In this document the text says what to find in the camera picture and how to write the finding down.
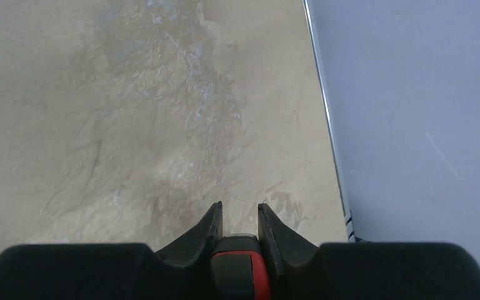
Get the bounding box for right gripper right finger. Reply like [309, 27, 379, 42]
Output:
[258, 203, 480, 299]

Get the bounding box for red utility knife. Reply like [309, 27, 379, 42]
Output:
[209, 234, 271, 300]

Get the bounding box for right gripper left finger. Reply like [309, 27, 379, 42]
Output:
[0, 202, 223, 299]

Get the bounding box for aluminium frame rail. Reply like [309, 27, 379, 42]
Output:
[303, 1, 363, 243]

